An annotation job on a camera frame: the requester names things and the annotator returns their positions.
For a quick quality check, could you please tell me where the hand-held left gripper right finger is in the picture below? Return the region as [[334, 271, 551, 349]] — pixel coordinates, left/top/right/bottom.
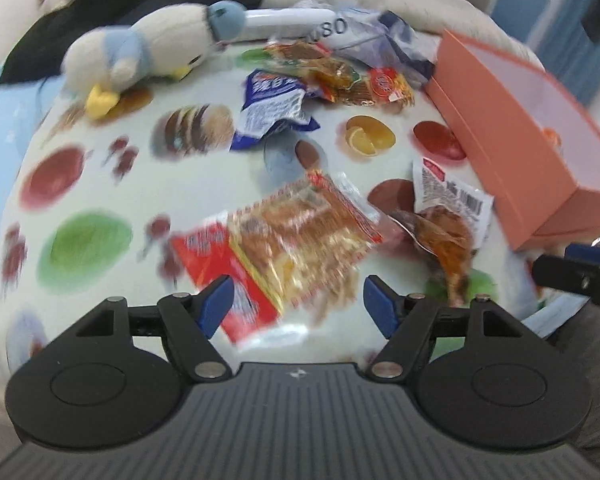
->
[[362, 274, 526, 381]]

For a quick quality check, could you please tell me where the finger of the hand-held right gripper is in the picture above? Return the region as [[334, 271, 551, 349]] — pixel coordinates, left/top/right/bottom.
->
[[532, 254, 600, 311], [565, 242, 600, 261]]

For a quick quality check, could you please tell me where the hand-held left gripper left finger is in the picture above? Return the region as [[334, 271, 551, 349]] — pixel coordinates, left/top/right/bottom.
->
[[75, 275, 236, 381]]

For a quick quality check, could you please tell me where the large orange cracker packet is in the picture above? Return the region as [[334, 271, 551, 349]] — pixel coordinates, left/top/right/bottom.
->
[[170, 170, 385, 346]]

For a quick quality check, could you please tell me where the chicken leg snack packet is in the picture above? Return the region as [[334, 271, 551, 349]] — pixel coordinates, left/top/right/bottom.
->
[[390, 157, 495, 306]]

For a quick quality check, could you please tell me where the orange cardboard box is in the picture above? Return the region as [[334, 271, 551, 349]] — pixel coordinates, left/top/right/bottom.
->
[[425, 29, 600, 252]]

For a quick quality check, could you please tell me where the blue and white snack packet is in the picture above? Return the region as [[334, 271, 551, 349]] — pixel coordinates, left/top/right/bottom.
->
[[230, 69, 322, 152]]

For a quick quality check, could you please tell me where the pile of snack packets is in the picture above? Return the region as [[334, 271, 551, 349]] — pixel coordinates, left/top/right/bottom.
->
[[262, 40, 416, 111]]

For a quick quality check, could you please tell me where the grey cloth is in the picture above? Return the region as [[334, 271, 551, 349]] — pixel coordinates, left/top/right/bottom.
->
[[550, 305, 600, 466]]

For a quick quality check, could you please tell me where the blue curtain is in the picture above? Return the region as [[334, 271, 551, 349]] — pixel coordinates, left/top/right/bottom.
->
[[525, 0, 600, 106]]

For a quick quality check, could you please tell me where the blue chair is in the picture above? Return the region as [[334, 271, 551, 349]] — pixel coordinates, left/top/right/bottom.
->
[[487, 0, 551, 43]]

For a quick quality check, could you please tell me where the white and blue plush penguin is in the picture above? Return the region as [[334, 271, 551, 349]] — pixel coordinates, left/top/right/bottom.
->
[[60, 0, 248, 121]]

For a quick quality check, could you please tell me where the clear crumpled plastic bag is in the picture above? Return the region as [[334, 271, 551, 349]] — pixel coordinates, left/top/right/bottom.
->
[[290, 7, 436, 88]]

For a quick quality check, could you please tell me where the grey quilt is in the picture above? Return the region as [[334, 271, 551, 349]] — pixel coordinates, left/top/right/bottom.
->
[[260, 0, 536, 61]]

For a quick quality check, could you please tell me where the white cylindrical tube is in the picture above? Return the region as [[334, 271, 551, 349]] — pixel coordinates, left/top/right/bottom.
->
[[242, 7, 338, 41]]

